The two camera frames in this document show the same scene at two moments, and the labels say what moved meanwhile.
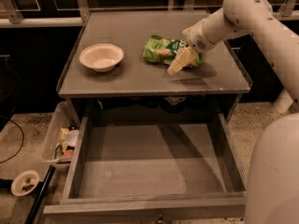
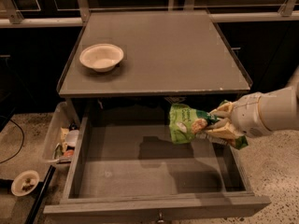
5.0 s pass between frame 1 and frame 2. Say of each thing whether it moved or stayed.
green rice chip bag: moved
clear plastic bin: stayed
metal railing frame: stayed
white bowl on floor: stayed
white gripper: moved
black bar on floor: stayed
